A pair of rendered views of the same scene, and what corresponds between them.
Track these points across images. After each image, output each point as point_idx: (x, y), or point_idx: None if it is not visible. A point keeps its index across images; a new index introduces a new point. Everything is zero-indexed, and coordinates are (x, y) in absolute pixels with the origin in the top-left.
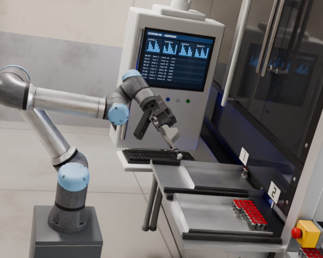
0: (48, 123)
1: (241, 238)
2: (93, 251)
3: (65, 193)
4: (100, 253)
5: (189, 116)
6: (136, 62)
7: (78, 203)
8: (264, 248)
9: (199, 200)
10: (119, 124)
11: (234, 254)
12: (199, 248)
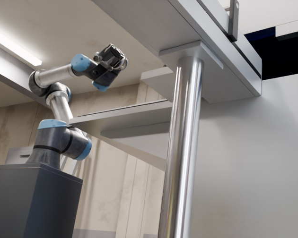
0: (63, 108)
1: (131, 106)
2: (31, 174)
3: (37, 133)
4: (36, 176)
5: None
6: None
7: (43, 141)
8: (150, 104)
9: None
10: (75, 65)
11: (144, 150)
12: (82, 120)
